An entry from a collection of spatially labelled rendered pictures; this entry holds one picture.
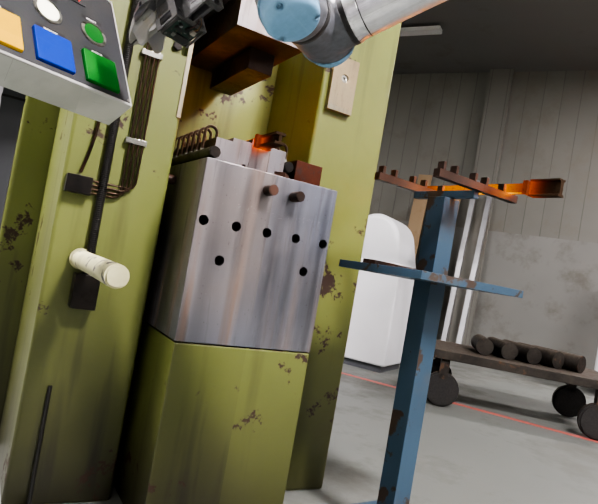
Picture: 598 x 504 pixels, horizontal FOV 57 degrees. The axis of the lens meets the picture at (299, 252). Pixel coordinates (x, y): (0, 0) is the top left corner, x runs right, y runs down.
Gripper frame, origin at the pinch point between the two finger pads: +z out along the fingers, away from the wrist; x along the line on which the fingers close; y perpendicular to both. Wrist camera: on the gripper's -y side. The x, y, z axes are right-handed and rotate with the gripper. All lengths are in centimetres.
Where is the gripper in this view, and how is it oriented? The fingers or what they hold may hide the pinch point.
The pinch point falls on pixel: (134, 36)
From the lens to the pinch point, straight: 116.8
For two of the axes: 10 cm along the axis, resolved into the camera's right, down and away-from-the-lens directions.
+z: -7.8, 3.8, 4.9
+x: 5.7, 1.2, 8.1
